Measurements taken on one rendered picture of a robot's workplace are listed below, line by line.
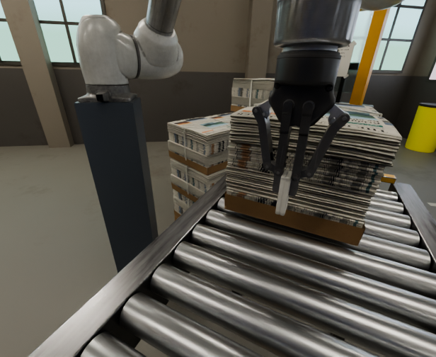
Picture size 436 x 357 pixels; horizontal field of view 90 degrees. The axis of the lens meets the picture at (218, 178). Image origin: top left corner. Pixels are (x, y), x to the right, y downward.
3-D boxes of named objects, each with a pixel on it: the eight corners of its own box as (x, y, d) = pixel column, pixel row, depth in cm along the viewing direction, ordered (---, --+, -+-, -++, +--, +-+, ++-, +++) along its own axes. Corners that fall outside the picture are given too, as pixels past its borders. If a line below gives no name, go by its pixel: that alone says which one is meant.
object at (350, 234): (245, 182, 66) (245, 169, 64) (353, 206, 55) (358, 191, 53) (223, 209, 53) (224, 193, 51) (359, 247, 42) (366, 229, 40)
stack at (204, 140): (174, 230, 168) (164, 121, 132) (263, 183, 241) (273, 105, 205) (207, 258, 143) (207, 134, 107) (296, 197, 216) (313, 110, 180)
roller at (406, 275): (198, 228, 53) (207, 224, 58) (449, 313, 35) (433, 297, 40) (202, 208, 53) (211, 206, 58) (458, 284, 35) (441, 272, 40)
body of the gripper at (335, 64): (345, 52, 28) (328, 124, 33) (280, 53, 32) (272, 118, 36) (350, 47, 22) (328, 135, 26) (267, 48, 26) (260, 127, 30)
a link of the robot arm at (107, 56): (80, 83, 86) (64, 15, 76) (127, 82, 96) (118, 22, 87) (89, 85, 75) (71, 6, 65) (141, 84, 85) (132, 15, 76)
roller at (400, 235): (224, 187, 63) (221, 203, 64) (429, 237, 45) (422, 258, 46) (230, 185, 68) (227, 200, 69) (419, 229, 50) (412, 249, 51)
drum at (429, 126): (444, 153, 349) (468, 106, 318) (421, 154, 342) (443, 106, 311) (416, 144, 391) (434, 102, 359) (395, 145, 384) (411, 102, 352)
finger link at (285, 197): (289, 170, 36) (294, 171, 35) (282, 206, 39) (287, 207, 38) (285, 177, 33) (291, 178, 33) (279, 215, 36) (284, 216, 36)
